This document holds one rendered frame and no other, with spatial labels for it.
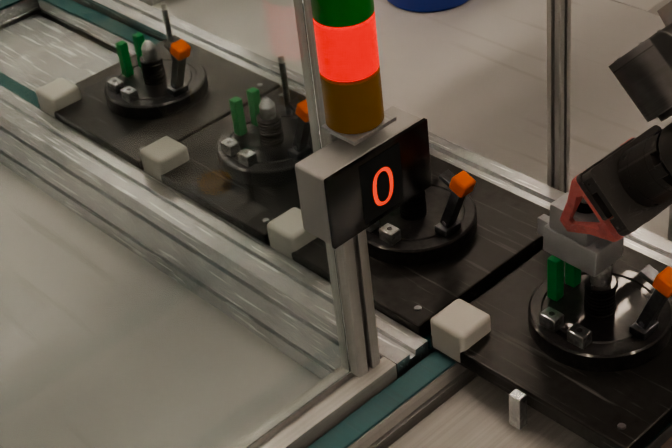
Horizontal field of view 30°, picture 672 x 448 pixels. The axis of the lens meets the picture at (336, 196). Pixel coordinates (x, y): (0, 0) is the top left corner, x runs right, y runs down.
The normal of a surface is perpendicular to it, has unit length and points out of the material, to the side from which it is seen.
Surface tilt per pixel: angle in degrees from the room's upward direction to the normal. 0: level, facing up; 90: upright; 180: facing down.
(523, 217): 0
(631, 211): 44
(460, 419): 0
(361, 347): 90
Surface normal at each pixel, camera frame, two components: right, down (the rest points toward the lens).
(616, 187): 0.41, -0.34
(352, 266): 0.69, 0.36
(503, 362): -0.10, -0.81
